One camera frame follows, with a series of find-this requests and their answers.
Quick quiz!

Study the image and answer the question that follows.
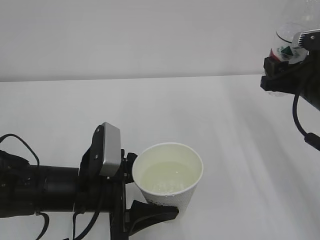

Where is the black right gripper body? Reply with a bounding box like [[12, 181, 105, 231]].
[[260, 50, 320, 95]]

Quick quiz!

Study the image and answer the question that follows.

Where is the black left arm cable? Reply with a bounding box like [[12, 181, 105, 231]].
[[0, 134, 111, 240]]

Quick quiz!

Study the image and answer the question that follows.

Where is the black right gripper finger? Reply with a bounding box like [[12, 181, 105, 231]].
[[263, 56, 288, 75]]

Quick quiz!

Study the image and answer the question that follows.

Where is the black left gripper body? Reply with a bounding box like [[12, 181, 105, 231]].
[[101, 149, 129, 240]]

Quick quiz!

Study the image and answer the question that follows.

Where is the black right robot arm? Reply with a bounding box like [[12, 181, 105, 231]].
[[260, 51, 320, 110]]

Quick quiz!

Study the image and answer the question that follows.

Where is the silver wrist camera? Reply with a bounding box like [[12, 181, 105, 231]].
[[99, 122, 122, 178], [291, 29, 320, 51]]

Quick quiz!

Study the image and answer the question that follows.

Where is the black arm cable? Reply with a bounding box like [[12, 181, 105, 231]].
[[0, 134, 111, 240], [292, 92, 320, 152]]

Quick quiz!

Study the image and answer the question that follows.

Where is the white paper cup green logo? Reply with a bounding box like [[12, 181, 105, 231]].
[[132, 142, 204, 222]]

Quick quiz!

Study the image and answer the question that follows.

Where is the clear water bottle red label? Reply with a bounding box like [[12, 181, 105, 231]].
[[267, 0, 320, 98]]

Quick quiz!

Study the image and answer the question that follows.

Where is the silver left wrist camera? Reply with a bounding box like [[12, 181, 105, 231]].
[[99, 122, 122, 178]]

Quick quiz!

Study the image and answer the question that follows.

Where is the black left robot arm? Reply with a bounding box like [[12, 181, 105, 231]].
[[0, 122, 179, 240]]

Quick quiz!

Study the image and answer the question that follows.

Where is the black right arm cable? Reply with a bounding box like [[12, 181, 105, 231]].
[[292, 92, 320, 152]]

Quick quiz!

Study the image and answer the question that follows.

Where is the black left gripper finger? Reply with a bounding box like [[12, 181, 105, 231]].
[[124, 200, 179, 237], [124, 152, 138, 184]]

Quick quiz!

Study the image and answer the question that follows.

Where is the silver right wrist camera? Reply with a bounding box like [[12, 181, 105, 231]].
[[291, 29, 320, 51]]

